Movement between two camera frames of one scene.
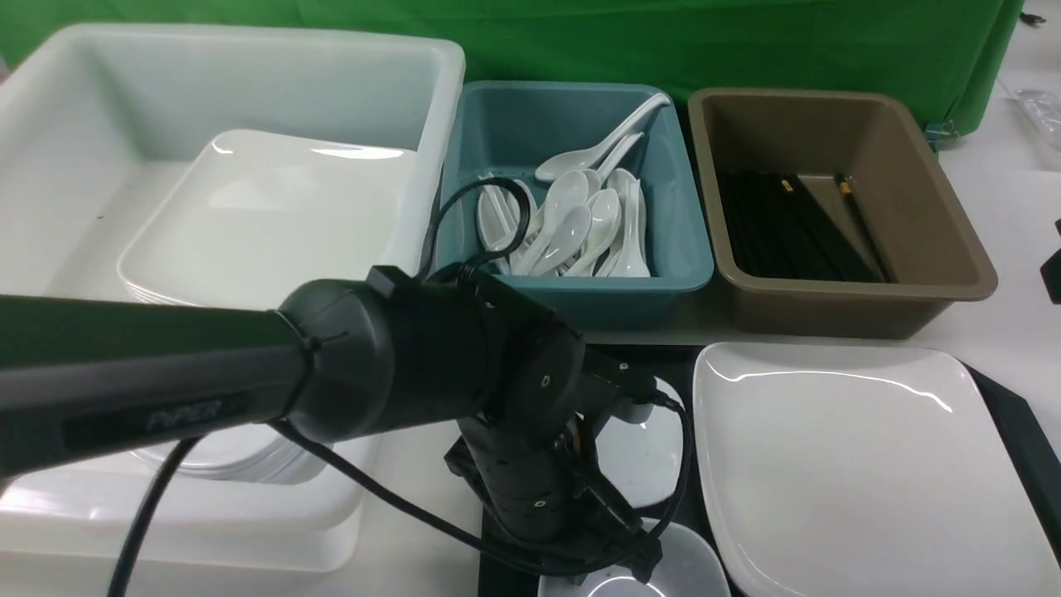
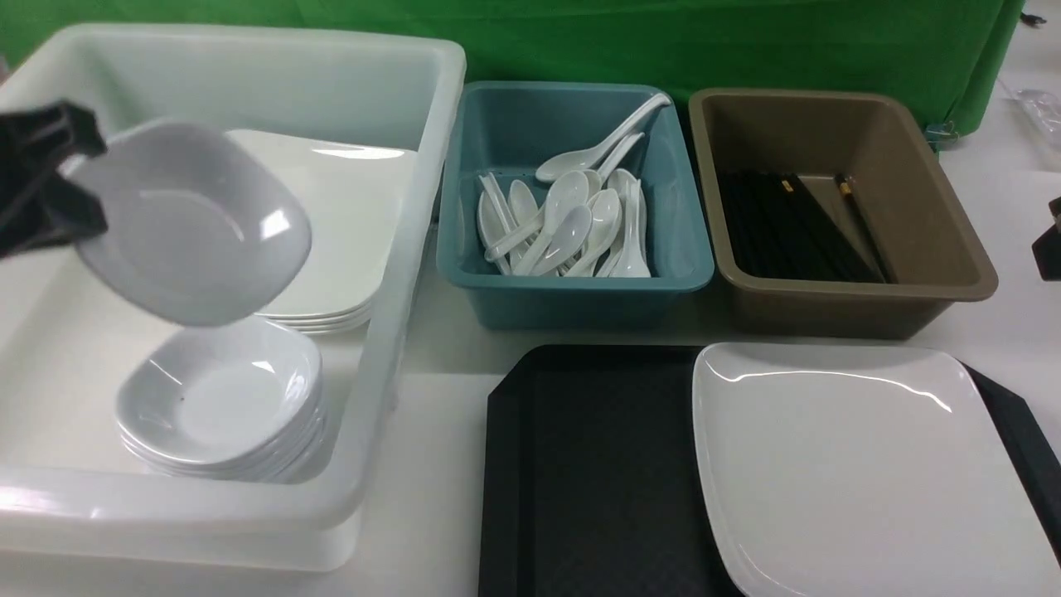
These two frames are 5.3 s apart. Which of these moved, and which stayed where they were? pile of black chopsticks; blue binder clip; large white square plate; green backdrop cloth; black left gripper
Moved: black left gripper
Stayed: blue binder clip; pile of black chopsticks; large white square plate; green backdrop cloth
